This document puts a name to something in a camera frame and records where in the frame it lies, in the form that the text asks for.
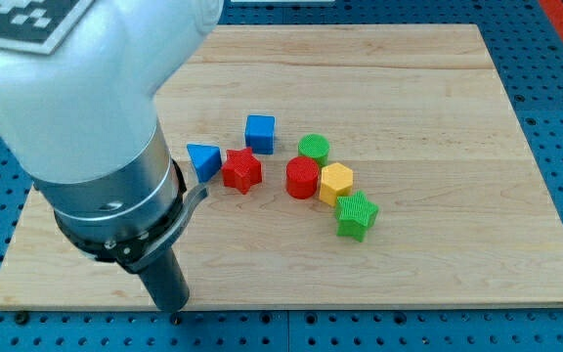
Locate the black white fiducial marker tag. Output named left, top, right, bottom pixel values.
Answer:
left=0, top=0, right=94, bottom=55

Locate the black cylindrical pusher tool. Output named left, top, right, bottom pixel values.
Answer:
left=139, top=249, right=190, bottom=313

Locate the light wooden board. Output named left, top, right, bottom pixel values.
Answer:
left=0, top=23, right=563, bottom=312

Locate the blue cube block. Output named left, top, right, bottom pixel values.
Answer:
left=244, top=114, right=276, bottom=154

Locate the green cylinder block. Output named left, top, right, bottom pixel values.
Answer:
left=297, top=134, right=330, bottom=167

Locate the green star block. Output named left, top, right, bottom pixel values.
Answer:
left=334, top=191, right=379, bottom=242

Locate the blue triangle block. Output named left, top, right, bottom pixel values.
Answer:
left=187, top=144, right=222, bottom=183

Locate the red star block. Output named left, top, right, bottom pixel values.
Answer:
left=221, top=147, right=262, bottom=195

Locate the red cylinder block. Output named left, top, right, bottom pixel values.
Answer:
left=285, top=156, right=320, bottom=199

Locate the yellow hexagon block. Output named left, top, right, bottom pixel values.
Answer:
left=319, top=162, right=354, bottom=207

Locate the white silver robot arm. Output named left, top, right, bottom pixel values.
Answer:
left=0, top=0, right=223, bottom=273

